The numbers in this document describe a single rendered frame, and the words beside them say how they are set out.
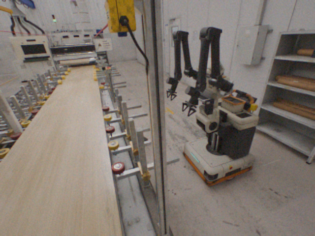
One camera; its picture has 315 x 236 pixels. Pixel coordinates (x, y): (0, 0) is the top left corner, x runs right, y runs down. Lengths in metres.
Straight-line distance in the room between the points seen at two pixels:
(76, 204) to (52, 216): 0.10
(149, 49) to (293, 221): 2.02
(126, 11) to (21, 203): 1.00
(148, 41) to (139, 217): 0.99
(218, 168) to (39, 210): 1.59
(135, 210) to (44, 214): 0.50
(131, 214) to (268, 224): 1.34
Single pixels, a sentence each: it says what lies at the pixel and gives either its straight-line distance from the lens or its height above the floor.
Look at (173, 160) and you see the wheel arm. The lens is 1.13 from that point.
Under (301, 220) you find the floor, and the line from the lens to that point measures 2.21.
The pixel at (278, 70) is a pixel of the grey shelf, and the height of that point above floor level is 1.04.
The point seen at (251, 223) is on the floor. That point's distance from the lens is 1.96.
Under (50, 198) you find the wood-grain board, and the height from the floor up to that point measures 0.90.
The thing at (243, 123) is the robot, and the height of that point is 0.78.
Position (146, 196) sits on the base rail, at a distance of 1.11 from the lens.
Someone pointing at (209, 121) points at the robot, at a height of 0.80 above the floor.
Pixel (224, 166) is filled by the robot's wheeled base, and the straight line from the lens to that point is 1.97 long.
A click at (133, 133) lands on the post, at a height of 0.99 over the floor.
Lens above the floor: 1.59
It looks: 29 degrees down
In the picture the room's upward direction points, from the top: 4 degrees counter-clockwise
